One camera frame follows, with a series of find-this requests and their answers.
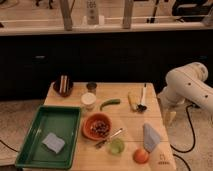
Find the white cup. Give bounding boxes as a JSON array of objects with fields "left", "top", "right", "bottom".
[{"left": 81, "top": 92, "right": 96, "bottom": 110}]

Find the dark bowl with sticks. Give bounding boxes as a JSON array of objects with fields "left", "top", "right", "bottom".
[{"left": 53, "top": 75, "right": 73, "bottom": 97}]

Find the small dark cup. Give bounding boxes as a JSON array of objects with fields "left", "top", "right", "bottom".
[{"left": 86, "top": 82, "right": 97, "bottom": 94}]

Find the blue sponge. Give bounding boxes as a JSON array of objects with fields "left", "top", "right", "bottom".
[{"left": 42, "top": 133, "right": 65, "bottom": 154}]

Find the blue folded cloth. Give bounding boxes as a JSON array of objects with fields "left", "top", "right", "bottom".
[{"left": 143, "top": 123, "right": 161, "bottom": 153}]

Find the black and white spoon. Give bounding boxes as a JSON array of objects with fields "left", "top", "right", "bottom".
[{"left": 137, "top": 85, "right": 147, "bottom": 112}]

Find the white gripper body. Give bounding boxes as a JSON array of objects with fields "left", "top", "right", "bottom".
[{"left": 158, "top": 87, "right": 183, "bottom": 116}]

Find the green plastic cup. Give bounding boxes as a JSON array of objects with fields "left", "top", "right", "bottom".
[{"left": 109, "top": 138, "right": 125, "bottom": 155}]

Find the green pepper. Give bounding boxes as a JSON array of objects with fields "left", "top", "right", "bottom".
[{"left": 99, "top": 99, "right": 121, "bottom": 111}]

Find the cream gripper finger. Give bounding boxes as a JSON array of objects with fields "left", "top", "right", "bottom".
[{"left": 165, "top": 111, "right": 176, "bottom": 126}]

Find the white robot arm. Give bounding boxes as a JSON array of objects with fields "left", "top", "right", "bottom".
[{"left": 157, "top": 62, "right": 213, "bottom": 126}]

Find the orange bowl with beans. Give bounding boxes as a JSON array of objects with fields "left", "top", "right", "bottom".
[{"left": 82, "top": 113, "right": 111, "bottom": 141}]

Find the black cable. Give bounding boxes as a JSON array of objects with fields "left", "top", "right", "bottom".
[{"left": 170, "top": 103, "right": 198, "bottom": 171}]

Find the green plastic tray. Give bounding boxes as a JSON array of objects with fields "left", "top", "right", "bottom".
[{"left": 15, "top": 106, "right": 81, "bottom": 169}]

